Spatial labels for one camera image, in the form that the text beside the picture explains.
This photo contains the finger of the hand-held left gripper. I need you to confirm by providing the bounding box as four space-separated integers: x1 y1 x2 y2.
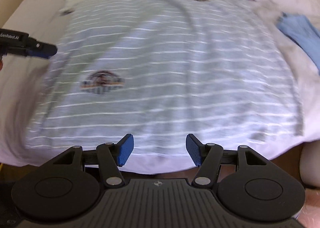
25 38 58 59

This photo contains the blue folded garment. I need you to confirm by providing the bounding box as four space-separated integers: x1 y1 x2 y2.
276 14 320 74

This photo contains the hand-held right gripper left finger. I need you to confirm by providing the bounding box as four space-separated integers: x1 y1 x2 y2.
40 133 134 188

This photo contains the grey white-striped t-shirt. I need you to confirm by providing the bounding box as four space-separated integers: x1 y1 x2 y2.
24 0 305 161

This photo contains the bed with pale cover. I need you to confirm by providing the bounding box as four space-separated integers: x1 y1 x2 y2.
0 0 320 176

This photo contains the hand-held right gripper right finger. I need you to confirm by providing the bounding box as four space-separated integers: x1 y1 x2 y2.
186 133 278 188

